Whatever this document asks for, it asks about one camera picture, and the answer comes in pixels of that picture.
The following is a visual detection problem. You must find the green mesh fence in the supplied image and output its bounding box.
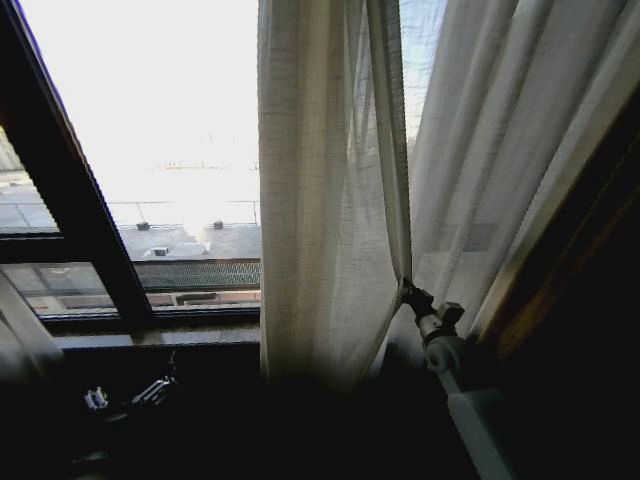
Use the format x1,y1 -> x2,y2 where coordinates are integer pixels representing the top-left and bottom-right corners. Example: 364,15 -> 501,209
133,258 -> 262,293

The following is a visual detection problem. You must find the rooftop metal railing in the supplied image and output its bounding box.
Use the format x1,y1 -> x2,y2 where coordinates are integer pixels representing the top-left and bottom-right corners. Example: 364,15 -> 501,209
107,199 -> 262,232

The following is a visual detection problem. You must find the brown wooden side frame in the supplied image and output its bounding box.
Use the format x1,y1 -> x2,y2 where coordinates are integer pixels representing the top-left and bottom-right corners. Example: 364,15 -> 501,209
475,97 -> 640,359

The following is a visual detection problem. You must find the dark window frame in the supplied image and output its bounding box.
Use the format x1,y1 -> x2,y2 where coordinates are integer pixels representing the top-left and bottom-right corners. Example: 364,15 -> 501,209
0,0 -> 262,333

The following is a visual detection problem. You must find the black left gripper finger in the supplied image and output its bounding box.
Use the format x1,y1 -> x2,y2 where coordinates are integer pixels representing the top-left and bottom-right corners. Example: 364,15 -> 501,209
130,349 -> 178,407

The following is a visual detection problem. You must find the stone window sill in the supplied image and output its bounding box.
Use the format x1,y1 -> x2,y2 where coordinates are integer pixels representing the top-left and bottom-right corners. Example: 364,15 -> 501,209
53,324 -> 262,351

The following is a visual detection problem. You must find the white sheer curtain panel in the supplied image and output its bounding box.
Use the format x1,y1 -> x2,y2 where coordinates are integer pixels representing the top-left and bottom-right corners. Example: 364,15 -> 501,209
256,0 -> 414,392
399,0 -> 640,346

